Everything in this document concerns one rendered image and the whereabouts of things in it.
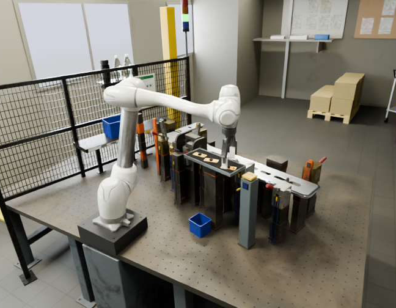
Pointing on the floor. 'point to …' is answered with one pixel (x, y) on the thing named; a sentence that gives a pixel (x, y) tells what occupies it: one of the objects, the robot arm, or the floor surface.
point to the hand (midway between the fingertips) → (228, 161)
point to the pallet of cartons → (338, 98)
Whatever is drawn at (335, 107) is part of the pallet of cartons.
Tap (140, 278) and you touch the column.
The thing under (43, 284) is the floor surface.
